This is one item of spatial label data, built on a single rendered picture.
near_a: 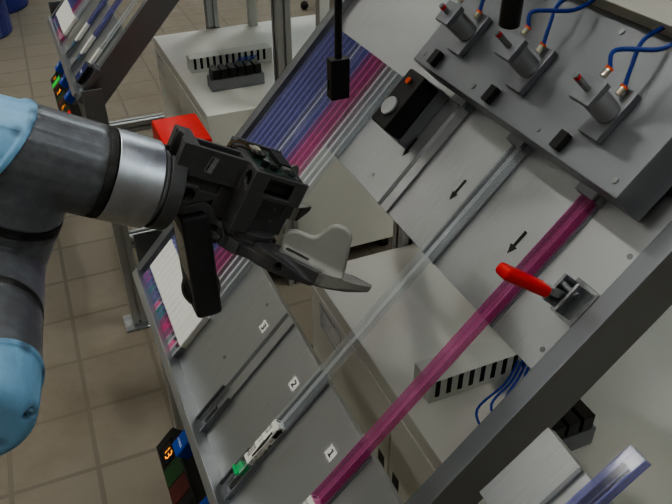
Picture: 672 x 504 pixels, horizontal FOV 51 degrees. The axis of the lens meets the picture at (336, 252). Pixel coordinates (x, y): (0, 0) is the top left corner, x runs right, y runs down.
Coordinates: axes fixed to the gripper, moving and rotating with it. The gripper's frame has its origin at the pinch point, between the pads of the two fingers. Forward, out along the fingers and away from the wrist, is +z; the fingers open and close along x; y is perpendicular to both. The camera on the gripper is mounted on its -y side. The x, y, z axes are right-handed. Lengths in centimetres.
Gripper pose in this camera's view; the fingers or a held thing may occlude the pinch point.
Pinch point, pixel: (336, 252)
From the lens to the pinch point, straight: 71.2
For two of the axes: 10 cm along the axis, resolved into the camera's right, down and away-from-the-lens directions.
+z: 8.0, 1.9, 5.7
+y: 4.5, -8.2, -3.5
